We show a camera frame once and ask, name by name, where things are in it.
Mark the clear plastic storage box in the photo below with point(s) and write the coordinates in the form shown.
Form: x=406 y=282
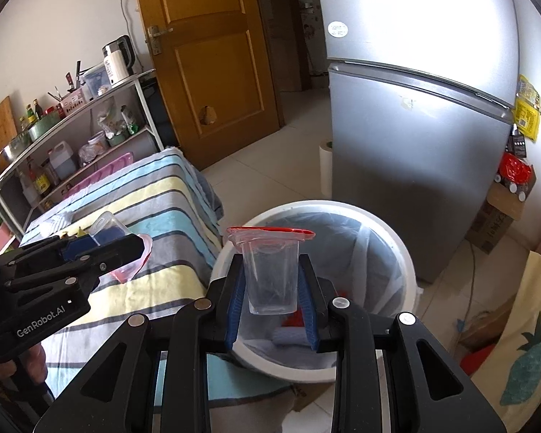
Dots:
x=96 y=80

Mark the wooden cutting board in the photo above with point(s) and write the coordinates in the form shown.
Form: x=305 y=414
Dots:
x=8 y=129

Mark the white trash bin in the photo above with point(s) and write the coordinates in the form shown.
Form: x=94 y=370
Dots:
x=356 y=256

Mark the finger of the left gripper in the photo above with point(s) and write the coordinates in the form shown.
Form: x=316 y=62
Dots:
x=87 y=261
x=79 y=245

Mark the pink utensil holder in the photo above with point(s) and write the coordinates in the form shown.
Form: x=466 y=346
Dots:
x=74 y=100

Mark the striped tablecloth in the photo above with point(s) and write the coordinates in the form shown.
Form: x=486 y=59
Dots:
x=164 y=201

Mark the cardboard box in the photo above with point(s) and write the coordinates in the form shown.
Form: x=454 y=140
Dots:
x=498 y=212

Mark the pineapple print cloth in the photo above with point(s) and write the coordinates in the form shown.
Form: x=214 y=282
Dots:
x=510 y=377

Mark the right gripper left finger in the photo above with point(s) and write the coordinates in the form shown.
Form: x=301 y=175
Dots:
x=236 y=282

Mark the silver refrigerator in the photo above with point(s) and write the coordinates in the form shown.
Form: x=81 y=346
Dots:
x=421 y=94

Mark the brown wooden door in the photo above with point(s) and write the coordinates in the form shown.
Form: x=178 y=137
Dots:
x=214 y=70

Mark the soy sauce bottle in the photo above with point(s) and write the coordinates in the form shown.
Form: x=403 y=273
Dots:
x=39 y=178

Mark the clear cup red lid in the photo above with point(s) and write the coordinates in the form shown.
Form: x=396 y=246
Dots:
x=271 y=261

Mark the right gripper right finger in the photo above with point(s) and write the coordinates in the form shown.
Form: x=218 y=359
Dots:
x=307 y=287

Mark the paper roll on floor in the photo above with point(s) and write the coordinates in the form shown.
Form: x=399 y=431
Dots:
x=326 y=169

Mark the pink plastic tray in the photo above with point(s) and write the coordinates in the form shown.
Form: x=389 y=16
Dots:
x=97 y=171

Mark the clear cup pink lid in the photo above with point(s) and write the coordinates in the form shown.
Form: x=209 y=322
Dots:
x=125 y=257

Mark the green basin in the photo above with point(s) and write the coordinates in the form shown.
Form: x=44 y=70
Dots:
x=43 y=125

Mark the white oil jug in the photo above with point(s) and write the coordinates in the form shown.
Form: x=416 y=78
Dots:
x=62 y=160

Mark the metal kitchen shelf rack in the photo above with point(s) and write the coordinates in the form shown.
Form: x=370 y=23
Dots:
x=76 y=129

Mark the steel mixing bowl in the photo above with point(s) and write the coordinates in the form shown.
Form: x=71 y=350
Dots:
x=15 y=147

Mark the white electric kettle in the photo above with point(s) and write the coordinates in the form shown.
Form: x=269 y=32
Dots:
x=119 y=58

